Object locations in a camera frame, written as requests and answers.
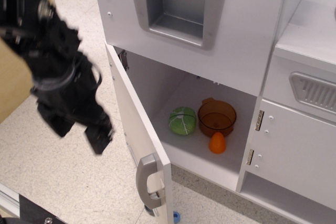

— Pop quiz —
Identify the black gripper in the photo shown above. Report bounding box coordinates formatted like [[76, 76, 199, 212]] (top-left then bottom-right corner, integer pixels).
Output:
[[31, 69, 113, 155]]

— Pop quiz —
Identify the white low fridge door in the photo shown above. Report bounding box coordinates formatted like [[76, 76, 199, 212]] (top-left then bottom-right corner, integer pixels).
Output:
[[106, 44, 174, 223]]

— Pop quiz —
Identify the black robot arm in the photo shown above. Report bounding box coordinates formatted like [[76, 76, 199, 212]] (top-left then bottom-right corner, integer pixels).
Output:
[[1, 0, 114, 155]]

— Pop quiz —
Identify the light wooden board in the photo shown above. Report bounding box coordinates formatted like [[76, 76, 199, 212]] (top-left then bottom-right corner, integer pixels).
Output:
[[0, 0, 55, 122]]

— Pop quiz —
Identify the upper silver door hinge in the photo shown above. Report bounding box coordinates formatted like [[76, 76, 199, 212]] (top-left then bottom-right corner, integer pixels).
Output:
[[118, 50, 129, 71]]

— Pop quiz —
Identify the green toy cabbage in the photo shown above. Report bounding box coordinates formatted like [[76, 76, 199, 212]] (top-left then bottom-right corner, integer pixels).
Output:
[[169, 106, 196, 136]]

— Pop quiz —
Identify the grey blue toy scoop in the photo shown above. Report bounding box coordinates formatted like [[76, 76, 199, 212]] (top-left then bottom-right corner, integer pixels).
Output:
[[144, 204, 181, 224]]

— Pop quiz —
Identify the orange translucent toy pot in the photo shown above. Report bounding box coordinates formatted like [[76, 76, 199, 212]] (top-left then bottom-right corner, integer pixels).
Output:
[[197, 98, 237, 137]]

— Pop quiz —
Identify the orange toy carrot piece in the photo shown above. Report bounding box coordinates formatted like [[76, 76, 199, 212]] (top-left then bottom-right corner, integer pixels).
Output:
[[208, 132, 226, 154]]

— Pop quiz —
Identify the white toy kitchen cabinet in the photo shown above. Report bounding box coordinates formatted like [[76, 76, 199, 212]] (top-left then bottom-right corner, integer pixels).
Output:
[[98, 0, 335, 223]]

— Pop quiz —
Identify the grey ice dispenser recess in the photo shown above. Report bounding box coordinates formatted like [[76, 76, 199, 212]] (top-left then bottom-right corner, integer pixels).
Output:
[[133, 0, 225, 50]]

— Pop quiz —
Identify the lower brass oven hinge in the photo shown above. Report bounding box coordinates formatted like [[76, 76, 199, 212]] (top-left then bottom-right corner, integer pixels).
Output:
[[246, 149, 254, 165]]

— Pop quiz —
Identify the brass oven hinge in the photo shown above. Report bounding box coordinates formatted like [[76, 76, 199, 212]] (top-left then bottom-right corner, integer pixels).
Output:
[[246, 149, 254, 165], [255, 110, 264, 131]]

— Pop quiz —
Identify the upper brass oven hinge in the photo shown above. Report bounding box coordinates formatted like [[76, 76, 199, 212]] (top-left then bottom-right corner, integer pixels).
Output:
[[255, 110, 264, 131]]

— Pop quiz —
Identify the white oven cabinet door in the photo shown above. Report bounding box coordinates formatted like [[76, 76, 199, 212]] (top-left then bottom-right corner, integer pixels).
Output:
[[246, 100, 335, 209]]

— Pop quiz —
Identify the grey vent grille panel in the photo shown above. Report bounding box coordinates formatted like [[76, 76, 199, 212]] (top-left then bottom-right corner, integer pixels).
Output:
[[289, 72, 335, 114]]

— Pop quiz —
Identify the grey fridge door handle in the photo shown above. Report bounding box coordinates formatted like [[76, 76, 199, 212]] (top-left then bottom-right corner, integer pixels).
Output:
[[136, 154, 166, 209]]

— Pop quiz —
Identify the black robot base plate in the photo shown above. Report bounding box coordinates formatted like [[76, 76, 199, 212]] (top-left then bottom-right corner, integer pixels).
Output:
[[0, 194, 68, 224]]

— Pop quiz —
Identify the aluminium frame rail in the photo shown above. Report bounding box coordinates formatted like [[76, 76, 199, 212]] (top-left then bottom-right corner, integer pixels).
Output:
[[1, 183, 20, 218]]

